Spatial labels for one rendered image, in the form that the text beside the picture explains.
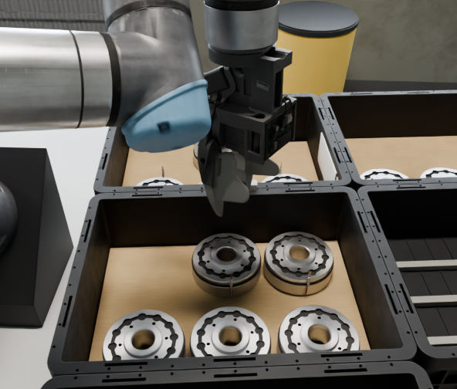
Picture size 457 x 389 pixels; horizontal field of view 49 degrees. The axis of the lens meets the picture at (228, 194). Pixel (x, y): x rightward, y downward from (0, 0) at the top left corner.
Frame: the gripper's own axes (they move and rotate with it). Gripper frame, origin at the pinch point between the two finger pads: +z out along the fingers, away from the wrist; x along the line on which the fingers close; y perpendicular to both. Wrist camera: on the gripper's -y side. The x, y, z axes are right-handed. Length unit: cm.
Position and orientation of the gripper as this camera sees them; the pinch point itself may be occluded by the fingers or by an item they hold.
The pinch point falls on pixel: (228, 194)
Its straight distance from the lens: 64.6
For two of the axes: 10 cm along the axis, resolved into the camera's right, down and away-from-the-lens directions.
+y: 8.1, 3.2, -4.8
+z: 0.1, 8.2, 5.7
